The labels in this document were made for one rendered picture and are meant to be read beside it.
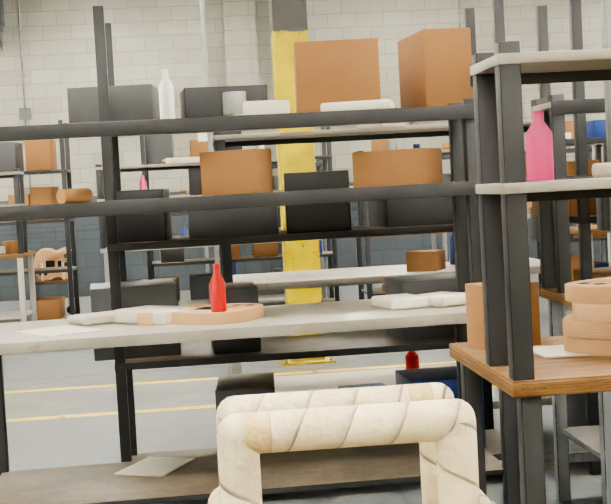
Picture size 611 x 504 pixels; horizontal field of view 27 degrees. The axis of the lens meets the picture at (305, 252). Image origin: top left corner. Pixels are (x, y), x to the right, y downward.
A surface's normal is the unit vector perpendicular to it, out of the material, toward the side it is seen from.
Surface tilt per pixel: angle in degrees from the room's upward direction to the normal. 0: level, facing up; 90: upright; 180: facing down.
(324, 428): 80
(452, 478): 90
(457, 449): 90
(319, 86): 90
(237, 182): 90
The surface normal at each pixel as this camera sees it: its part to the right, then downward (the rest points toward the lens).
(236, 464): -0.07, 0.06
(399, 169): -0.46, 0.07
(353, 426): 0.07, -0.13
